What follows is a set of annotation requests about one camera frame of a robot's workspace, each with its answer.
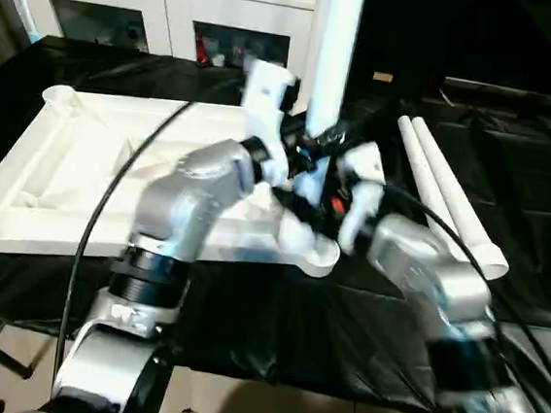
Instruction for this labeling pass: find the white plastic table top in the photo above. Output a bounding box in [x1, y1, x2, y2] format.
[0, 78, 355, 302]

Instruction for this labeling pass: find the black cloth mat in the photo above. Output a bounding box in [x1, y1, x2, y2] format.
[0, 31, 551, 413]

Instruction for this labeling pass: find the red bottle in cabinet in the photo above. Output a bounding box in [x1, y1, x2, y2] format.
[193, 35, 210, 64]

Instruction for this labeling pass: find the white cabinet with glass doors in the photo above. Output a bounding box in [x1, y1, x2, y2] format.
[5, 0, 321, 75]

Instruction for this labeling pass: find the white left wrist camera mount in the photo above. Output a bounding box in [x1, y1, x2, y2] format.
[232, 58, 304, 189]

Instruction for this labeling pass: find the dark metal rail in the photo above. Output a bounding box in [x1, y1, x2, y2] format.
[440, 77, 551, 110]

